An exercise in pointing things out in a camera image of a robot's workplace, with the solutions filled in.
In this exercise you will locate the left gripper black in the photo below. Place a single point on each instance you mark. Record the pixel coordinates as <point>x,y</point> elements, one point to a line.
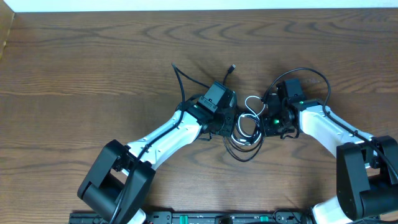
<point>227,125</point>

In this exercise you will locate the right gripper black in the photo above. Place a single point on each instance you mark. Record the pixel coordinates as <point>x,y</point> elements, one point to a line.
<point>265,118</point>

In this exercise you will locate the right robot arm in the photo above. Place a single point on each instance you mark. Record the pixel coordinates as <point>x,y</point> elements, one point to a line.
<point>366,166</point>

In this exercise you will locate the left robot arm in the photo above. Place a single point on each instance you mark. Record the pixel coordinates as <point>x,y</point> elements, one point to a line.
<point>118,182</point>

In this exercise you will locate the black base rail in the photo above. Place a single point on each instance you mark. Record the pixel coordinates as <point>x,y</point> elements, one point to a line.
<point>279,216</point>

